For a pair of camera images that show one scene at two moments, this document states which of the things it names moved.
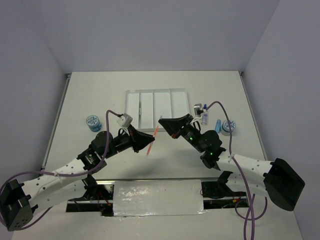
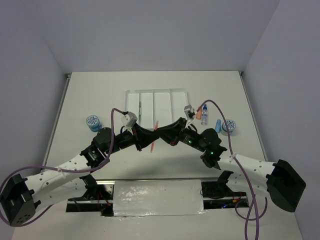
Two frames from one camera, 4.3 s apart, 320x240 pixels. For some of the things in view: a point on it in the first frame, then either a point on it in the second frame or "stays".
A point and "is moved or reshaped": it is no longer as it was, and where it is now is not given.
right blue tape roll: x=225 y=129 stays
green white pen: x=140 y=109 stays
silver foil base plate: x=158 y=198 stays
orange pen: x=152 y=143 is moved or reshaped
